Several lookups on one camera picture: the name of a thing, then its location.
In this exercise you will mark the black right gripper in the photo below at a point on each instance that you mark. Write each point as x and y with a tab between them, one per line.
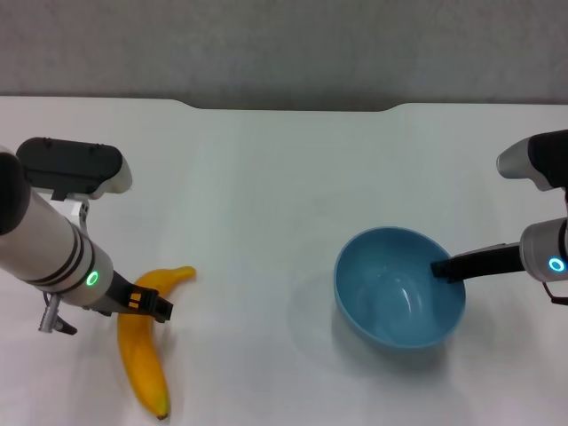
494	262

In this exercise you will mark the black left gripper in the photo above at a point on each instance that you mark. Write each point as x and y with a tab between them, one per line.
115	297

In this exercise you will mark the yellow banana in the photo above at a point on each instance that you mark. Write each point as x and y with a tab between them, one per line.
144	355

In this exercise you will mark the blue plastic bowl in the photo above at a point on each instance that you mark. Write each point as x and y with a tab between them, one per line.
390	306

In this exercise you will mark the right wrist camera black silver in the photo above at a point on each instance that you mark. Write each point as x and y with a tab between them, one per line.
541	155

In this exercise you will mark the wrist camera black silver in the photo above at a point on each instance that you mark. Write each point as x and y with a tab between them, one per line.
66	166
541	155

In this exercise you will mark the left wrist camera black silver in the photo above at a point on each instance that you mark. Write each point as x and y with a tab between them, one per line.
66	166

